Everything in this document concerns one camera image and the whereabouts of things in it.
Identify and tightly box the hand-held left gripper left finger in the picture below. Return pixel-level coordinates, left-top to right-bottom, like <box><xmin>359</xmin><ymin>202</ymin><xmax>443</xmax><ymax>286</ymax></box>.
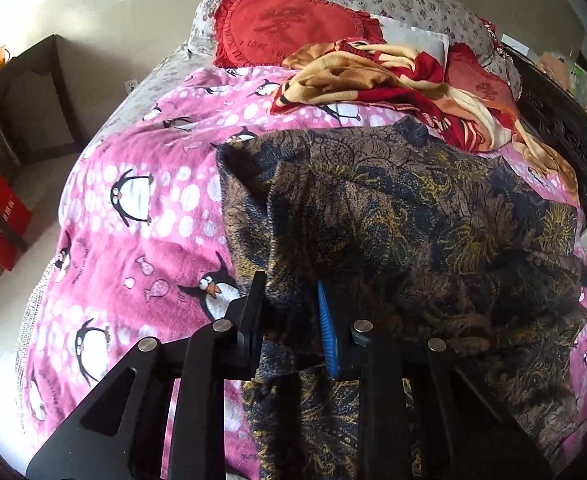
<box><xmin>25</xmin><ymin>271</ymin><xmax>268</xmax><ymax>480</ymax></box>

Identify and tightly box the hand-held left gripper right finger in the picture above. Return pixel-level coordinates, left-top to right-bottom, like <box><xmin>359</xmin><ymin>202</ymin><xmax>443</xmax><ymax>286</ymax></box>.
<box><xmin>316</xmin><ymin>280</ymin><xmax>554</xmax><ymax>480</ymax></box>

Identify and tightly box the brown navy floral garment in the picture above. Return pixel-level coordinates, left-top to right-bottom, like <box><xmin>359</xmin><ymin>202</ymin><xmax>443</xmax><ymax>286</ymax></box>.
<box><xmin>216</xmin><ymin>115</ymin><xmax>587</xmax><ymax>480</ymax></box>

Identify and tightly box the pink penguin blanket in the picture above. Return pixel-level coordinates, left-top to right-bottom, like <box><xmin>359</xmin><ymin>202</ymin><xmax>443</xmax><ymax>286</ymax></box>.
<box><xmin>16</xmin><ymin>67</ymin><xmax>587</xmax><ymax>480</ymax></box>

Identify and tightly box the dark carved wooden headboard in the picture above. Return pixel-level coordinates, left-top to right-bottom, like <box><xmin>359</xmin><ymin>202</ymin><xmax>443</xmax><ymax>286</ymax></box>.
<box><xmin>503</xmin><ymin>42</ymin><xmax>587</xmax><ymax>231</ymax></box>

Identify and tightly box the assorted clutter pile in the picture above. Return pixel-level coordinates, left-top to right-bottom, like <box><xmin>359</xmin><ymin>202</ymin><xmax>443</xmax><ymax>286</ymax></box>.
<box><xmin>533</xmin><ymin>50</ymin><xmax>587</xmax><ymax>131</ymax></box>

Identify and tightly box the red heart ruffled pillow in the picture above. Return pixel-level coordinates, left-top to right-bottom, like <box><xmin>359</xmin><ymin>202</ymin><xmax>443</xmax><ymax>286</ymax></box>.
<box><xmin>212</xmin><ymin>0</ymin><xmax>387</xmax><ymax>69</ymax></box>
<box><xmin>446</xmin><ymin>17</ymin><xmax>523</xmax><ymax>113</ymax></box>

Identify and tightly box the small white box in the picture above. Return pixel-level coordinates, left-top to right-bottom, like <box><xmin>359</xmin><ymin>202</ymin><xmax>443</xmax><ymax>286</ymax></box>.
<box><xmin>501</xmin><ymin>34</ymin><xmax>540</xmax><ymax>57</ymax></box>

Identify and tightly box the orange red fleece blanket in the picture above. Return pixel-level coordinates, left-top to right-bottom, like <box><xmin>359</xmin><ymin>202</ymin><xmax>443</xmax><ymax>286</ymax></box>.
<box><xmin>271</xmin><ymin>40</ymin><xmax>580</xmax><ymax>206</ymax></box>

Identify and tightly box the dark wooden cabinet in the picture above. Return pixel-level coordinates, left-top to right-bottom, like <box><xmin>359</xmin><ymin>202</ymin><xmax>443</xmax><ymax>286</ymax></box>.
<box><xmin>0</xmin><ymin>34</ymin><xmax>92</xmax><ymax>271</ymax></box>

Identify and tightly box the white pillow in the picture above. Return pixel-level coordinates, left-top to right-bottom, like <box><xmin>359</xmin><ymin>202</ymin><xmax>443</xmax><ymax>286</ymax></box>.
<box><xmin>373</xmin><ymin>14</ymin><xmax>451</xmax><ymax>68</ymax></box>

